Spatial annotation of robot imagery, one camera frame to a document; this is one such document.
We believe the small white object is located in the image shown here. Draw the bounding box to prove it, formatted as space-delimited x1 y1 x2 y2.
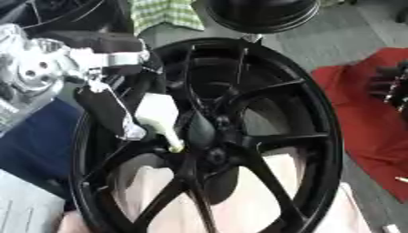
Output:
382 223 403 233

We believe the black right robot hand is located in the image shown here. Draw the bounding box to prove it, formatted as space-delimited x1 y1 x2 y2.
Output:
368 59 408 114

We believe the black round object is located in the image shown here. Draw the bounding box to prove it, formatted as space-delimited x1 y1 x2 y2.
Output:
204 0 324 35

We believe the black spoked wheel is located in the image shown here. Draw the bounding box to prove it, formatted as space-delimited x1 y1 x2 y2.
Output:
68 36 346 233

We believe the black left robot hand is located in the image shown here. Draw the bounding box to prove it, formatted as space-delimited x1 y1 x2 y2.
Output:
36 30 219 150

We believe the pale grey sheet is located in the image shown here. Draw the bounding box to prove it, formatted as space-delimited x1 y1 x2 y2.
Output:
0 168 67 233

